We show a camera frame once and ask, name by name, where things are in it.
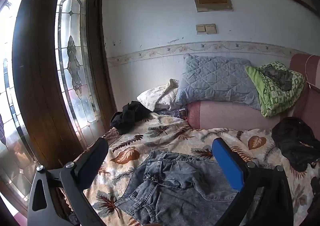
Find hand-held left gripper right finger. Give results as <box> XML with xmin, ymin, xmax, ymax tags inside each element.
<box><xmin>211</xmin><ymin>137</ymin><xmax>294</xmax><ymax>226</ymax></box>

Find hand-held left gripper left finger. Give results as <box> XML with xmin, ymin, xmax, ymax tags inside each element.
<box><xmin>27</xmin><ymin>137</ymin><xmax>109</xmax><ymax>226</ymax></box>

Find grey denim pants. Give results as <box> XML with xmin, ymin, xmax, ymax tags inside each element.
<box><xmin>114</xmin><ymin>148</ymin><xmax>265</xmax><ymax>226</ymax></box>

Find brown quilted bedspread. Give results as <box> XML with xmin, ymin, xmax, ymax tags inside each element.
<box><xmin>102</xmin><ymin>127</ymin><xmax>121</xmax><ymax>147</ymax></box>

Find pink sofa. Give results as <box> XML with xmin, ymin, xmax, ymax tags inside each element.
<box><xmin>186</xmin><ymin>53</ymin><xmax>320</xmax><ymax>131</ymax></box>

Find black garment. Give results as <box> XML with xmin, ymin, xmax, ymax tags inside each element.
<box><xmin>110</xmin><ymin>101</ymin><xmax>153</xmax><ymax>135</ymax></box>
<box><xmin>271</xmin><ymin>117</ymin><xmax>320</xmax><ymax>172</ymax></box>

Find leaf print blanket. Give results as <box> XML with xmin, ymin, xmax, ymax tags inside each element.
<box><xmin>82</xmin><ymin>112</ymin><xmax>320</xmax><ymax>226</ymax></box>

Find green patterned cloth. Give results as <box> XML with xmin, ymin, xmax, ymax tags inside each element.
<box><xmin>244</xmin><ymin>61</ymin><xmax>305</xmax><ymax>118</ymax></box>

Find white pillow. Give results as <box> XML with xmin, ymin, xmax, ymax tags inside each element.
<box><xmin>137</xmin><ymin>79</ymin><xmax>179</xmax><ymax>112</ymax></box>

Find grey quilted pillow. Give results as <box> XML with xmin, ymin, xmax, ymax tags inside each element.
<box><xmin>175</xmin><ymin>54</ymin><xmax>262</xmax><ymax>111</ymax></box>

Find dark grey cloth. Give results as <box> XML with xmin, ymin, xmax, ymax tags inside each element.
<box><xmin>260</xmin><ymin>64</ymin><xmax>293</xmax><ymax>91</ymax></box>

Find wooden stained glass door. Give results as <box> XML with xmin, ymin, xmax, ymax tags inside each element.
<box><xmin>0</xmin><ymin>0</ymin><xmax>118</xmax><ymax>216</ymax></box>

